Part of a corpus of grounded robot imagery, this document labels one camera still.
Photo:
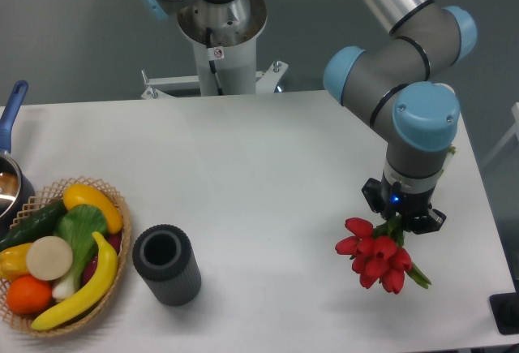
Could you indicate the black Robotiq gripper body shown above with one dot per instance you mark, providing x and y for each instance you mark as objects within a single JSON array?
[{"x": 412, "y": 207}]

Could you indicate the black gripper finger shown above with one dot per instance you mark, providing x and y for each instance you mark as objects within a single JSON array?
[
  {"x": 373, "y": 191},
  {"x": 429, "y": 222}
]

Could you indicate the red tulip bouquet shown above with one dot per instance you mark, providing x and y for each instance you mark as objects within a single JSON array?
[{"x": 378, "y": 254}]

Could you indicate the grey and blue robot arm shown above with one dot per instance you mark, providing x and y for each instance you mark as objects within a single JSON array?
[{"x": 390, "y": 90}]

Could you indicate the dark grey ribbed vase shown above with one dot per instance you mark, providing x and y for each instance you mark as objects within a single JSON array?
[{"x": 164, "y": 258}]

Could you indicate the black device at edge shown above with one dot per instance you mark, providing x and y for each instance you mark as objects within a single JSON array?
[{"x": 504, "y": 308}]

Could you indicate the dark red vegetable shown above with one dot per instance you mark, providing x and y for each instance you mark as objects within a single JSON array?
[{"x": 115, "y": 241}]

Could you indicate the yellow banana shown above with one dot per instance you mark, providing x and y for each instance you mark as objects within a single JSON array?
[{"x": 88, "y": 295}]

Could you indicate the yellow lemon squash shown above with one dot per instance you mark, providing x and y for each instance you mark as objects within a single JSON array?
[{"x": 80, "y": 193}]

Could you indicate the green bok choy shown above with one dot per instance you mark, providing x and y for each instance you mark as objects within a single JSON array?
[{"x": 76, "y": 228}]

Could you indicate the beige round disc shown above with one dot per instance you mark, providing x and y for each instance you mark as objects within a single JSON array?
[{"x": 49, "y": 258}]

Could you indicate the green cucumber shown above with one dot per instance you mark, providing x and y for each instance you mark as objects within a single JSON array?
[{"x": 41, "y": 223}]

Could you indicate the orange fruit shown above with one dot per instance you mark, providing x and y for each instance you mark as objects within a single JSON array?
[{"x": 28, "y": 295}]

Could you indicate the yellow bell pepper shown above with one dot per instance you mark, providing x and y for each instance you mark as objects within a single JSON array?
[{"x": 13, "y": 262}]

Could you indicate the woven wicker basket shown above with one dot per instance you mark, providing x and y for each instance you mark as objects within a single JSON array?
[{"x": 43, "y": 198}]

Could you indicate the white frame at right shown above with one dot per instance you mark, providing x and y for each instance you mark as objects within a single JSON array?
[{"x": 505, "y": 145}]

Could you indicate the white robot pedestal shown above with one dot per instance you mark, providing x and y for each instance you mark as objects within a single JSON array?
[{"x": 223, "y": 38}]

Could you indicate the blue handled saucepan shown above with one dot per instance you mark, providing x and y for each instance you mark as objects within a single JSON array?
[{"x": 16, "y": 189}]

